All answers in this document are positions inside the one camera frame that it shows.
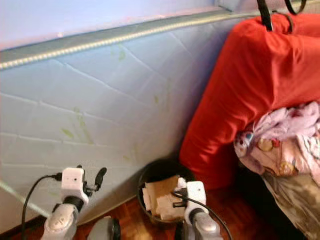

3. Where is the thin black looped cable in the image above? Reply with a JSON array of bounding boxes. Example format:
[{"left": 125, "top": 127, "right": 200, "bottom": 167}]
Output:
[{"left": 284, "top": 0, "right": 307, "bottom": 15}]

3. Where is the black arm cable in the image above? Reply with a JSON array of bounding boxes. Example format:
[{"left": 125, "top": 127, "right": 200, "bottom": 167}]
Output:
[
  {"left": 21, "top": 172, "right": 63, "bottom": 240},
  {"left": 180, "top": 195, "right": 233, "bottom": 240}
]

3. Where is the large red cushion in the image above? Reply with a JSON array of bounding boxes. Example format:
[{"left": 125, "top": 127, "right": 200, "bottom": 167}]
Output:
[{"left": 179, "top": 12, "right": 320, "bottom": 191}]

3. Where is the flattened brown cardboard box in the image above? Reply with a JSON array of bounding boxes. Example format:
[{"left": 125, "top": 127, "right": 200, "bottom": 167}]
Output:
[{"left": 142, "top": 175, "right": 181, "bottom": 222}]

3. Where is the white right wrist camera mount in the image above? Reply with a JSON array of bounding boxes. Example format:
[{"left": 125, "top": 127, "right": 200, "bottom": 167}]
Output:
[{"left": 185, "top": 181, "right": 207, "bottom": 213}]

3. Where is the pale blue upright mattress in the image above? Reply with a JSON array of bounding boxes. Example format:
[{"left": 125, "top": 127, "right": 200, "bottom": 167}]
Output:
[{"left": 0, "top": 6, "right": 266, "bottom": 233}]

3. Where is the bed with grey leaf sheet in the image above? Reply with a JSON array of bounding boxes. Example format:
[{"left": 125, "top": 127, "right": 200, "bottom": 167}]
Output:
[{"left": 262, "top": 170, "right": 320, "bottom": 240}]

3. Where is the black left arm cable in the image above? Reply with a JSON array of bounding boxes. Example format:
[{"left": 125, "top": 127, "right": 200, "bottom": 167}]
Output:
[{"left": 21, "top": 172, "right": 63, "bottom": 240}]

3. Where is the small white tissue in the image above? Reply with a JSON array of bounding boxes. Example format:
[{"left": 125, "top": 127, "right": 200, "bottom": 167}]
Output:
[{"left": 176, "top": 177, "right": 189, "bottom": 190}]

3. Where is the black round waste bin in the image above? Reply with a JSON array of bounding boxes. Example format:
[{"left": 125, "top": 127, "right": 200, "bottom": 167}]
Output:
[{"left": 136, "top": 158, "right": 196, "bottom": 223}]

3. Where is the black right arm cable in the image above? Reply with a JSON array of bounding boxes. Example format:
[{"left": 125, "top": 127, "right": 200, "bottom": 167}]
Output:
[{"left": 180, "top": 195, "right": 233, "bottom": 240}]

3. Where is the thick black hanging strap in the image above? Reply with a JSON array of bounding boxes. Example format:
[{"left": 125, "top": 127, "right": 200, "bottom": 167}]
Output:
[{"left": 256, "top": 0, "right": 274, "bottom": 32}]

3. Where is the pink cartoon print blanket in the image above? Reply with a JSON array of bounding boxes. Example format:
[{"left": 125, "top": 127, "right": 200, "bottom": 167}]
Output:
[{"left": 233, "top": 100, "right": 320, "bottom": 177}]

